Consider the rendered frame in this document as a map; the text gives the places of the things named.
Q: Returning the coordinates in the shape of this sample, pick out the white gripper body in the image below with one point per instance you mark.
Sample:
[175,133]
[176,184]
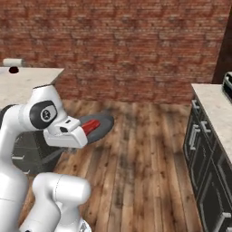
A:
[68,139]

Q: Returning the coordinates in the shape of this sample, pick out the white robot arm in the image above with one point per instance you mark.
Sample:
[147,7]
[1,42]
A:
[12,142]

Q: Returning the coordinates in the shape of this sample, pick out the red steak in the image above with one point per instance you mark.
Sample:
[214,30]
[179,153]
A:
[91,125]

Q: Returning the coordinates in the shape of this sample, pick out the grey frying pan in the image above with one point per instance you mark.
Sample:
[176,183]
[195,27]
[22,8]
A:
[104,127]

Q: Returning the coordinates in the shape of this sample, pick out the dark red round object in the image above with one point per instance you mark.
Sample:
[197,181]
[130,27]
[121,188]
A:
[14,70]

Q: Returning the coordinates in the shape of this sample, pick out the dark grey cabinet run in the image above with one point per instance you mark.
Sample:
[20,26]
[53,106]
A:
[208,169]

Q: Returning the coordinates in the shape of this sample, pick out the silver toaster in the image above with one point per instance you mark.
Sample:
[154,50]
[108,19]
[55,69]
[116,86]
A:
[228,86]

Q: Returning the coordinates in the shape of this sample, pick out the dark brown tall cabinet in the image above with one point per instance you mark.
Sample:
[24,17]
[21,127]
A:
[225,45]

